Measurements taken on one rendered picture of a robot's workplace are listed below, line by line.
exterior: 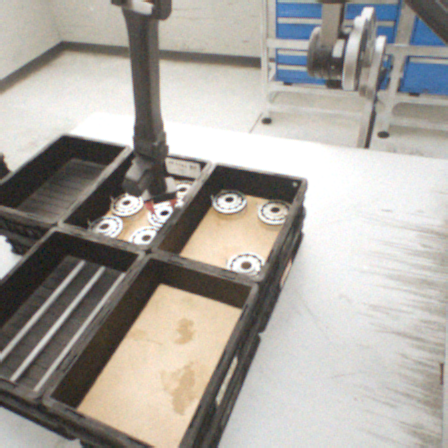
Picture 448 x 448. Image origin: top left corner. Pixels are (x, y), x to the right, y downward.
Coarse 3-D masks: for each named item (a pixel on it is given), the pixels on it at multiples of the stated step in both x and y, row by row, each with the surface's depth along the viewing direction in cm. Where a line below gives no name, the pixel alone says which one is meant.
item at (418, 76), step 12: (420, 24) 242; (420, 36) 246; (432, 36) 243; (408, 60) 257; (420, 60) 252; (432, 60) 250; (444, 60) 248; (408, 72) 260; (420, 72) 258; (432, 72) 255; (444, 72) 253; (408, 84) 265; (420, 84) 262; (432, 84) 260; (444, 84) 257
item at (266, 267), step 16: (208, 176) 127; (272, 176) 125; (288, 176) 123; (192, 192) 122; (304, 192) 119; (288, 224) 109; (160, 240) 109; (176, 256) 105; (272, 256) 102; (224, 272) 100
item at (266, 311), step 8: (304, 216) 127; (296, 232) 122; (296, 240) 128; (296, 248) 132; (288, 256) 118; (280, 272) 113; (288, 272) 125; (280, 280) 118; (272, 288) 109; (280, 288) 120; (272, 296) 113; (272, 304) 115; (264, 312) 111; (272, 312) 116; (264, 320) 114; (264, 328) 113
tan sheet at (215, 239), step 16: (256, 208) 129; (208, 224) 126; (224, 224) 126; (240, 224) 125; (256, 224) 124; (192, 240) 122; (208, 240) 122; (224, 240) 121; (240, 240) 120; (256, 240) 120; (272, 240) 119; (192, 256) 118; (208, 256) 117; (224, 256) 117
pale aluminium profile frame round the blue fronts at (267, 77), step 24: (264, 0) 262; (264, 24) 272; (408, 24) 242; (264, 48) 283; (288, 48) 274; (408, 48) 248; (432, 48) 244; (264, 72) 294; (264, 96) 306; (384, 96) 274; (408, 96) 268; (432, 96) 265; (264, 120) 319; (360, 120) 290; (384, 120) 284; (408, 120) 278; (432, 120) 276
